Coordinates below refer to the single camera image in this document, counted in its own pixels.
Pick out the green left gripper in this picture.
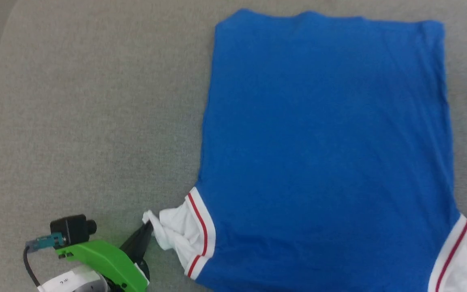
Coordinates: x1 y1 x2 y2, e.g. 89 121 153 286
55 221 154 292

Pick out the blue shirt with white sleeves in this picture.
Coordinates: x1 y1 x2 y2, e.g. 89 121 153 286
142 9 467 292

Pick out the grey fabric sofa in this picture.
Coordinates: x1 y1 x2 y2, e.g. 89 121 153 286
0 0 467 292

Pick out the black cable with teal plug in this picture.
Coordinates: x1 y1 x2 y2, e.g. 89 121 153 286
24 233 64 289

